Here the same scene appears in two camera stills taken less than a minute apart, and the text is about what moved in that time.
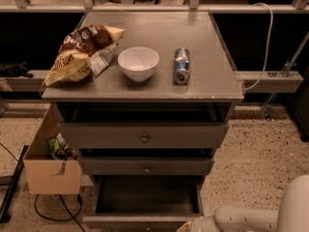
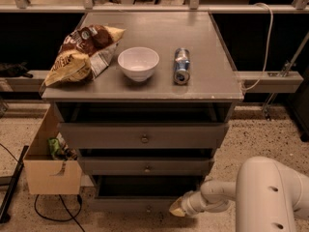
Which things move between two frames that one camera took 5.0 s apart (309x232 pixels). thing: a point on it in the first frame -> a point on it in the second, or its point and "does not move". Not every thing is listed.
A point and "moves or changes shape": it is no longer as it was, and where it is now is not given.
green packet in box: x=54 y=144 does not move
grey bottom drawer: x=144 y=203 moves or changes shape
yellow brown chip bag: x=84 y=54 does not move
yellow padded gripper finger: x=187 y=227 -> x=177 y=209
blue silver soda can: x=182 y=71 does not move
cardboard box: x=46 y=175 does not move
